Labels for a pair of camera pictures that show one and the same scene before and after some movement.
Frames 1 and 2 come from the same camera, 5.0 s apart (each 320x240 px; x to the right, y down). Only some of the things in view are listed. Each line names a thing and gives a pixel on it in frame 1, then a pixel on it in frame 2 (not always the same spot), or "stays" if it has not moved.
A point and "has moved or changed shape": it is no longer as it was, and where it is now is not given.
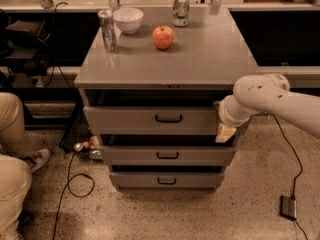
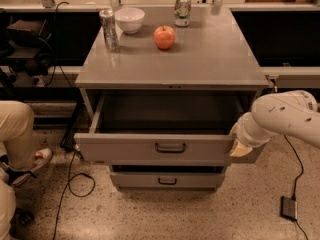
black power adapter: [288, 207] stays
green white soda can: [181, 9] stays
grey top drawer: [151, 120] has moved or changed shape
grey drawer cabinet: [150, 80] stays
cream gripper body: [224, 115] → [243, 134]
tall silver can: [105, 17] stays
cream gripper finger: [224, 133] → [239, 149]
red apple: [162, 36] stays
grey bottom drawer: [166, 180] stays
